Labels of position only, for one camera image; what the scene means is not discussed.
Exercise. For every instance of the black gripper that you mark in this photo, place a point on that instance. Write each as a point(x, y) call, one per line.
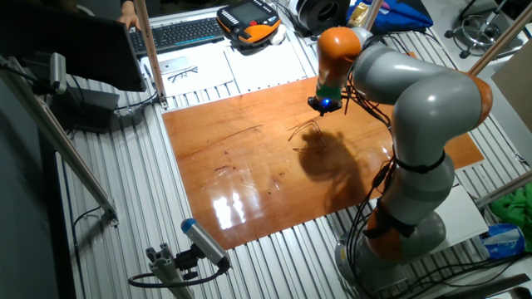
point(326, 104)

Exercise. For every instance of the brown thin-framed glasses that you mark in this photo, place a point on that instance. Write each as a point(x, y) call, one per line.
point(305, 126)

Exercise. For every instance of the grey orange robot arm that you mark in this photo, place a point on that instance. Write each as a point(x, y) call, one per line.
point(424, 104)

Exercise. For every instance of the black-framed glasses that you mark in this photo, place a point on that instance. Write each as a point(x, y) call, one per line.
point(183, 74)

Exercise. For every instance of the person's bare hand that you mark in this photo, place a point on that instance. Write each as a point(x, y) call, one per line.
point(129, 21)

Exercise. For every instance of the white printed paper sheet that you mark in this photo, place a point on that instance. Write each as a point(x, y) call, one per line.
point(266, 66)
point(208, 81)

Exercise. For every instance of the white rounded plastic object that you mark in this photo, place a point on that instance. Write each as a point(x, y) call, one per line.
point(277, 35)

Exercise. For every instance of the black round spool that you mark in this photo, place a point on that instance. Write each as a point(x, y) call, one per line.
point(322, 14)

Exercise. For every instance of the gold foil pack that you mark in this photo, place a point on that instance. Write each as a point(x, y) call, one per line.
point(358, 12)

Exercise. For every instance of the glossy wooden board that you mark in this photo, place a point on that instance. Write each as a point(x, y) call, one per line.
point(249, 178)

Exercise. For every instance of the orange black teach pendant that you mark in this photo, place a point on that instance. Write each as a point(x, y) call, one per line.
point(249, 21)

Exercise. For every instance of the blue fabric bag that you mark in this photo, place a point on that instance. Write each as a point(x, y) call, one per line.
point(399, 16)

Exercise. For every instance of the silver smartphone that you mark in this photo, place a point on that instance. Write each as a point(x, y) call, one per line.
point(174, 65)

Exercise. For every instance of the black computer keyboard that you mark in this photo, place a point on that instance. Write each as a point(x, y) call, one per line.
point(178, 35)

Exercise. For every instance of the chrome stool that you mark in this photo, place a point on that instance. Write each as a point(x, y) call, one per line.
point(478, 29)

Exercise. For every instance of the white flat board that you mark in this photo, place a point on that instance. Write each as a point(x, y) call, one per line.
point(465, 216)

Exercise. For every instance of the dark pen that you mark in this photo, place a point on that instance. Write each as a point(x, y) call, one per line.
point(149, 74)

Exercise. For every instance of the beige cardboard panel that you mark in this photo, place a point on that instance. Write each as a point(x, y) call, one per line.
point(517, 83)

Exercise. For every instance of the green cloth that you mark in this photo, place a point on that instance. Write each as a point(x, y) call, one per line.
point(515, 212)

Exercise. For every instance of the blue tissue pack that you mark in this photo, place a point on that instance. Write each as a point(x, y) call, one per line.
point(500, 241)

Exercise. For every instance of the short aluminium profile stub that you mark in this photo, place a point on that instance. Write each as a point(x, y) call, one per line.
point(166, 272)

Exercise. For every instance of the black box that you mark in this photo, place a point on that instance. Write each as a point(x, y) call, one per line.
point(87, 110)

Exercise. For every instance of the black computer monitor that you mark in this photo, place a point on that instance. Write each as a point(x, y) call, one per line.
point(62, 41)

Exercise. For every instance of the aluminium frame post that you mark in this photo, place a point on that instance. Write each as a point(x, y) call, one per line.
point(54, 133)
point(149, 54)
point(498, 41)
point(373, 12)
point(505, 189)

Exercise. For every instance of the silver camera with blue cap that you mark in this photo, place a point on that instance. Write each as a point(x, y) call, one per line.
point(205, 243)

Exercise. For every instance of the black camera clamp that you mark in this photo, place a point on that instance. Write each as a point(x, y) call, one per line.
point(186, 261)

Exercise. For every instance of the upright silver camera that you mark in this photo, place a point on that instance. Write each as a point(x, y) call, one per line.
point(58, 72)

